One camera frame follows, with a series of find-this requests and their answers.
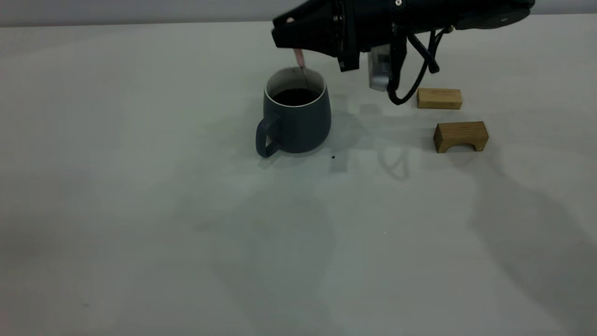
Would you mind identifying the rectangular wooden block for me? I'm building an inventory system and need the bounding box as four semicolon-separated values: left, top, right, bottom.
417;88;463;110

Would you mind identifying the pink handled metal spoon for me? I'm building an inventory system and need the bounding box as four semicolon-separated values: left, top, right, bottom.
286;17;313;93

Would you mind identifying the arched wooden block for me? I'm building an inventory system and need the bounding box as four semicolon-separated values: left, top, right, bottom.
433;121;489;154

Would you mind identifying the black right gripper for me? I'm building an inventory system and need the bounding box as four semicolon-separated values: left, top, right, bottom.
272;0;407;73

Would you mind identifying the dark grey ceramic mug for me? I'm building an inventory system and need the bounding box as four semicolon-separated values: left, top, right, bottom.
255;67;332;158

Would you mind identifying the black camera cable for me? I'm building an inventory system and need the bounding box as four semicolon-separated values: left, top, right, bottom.
387;27;454;106

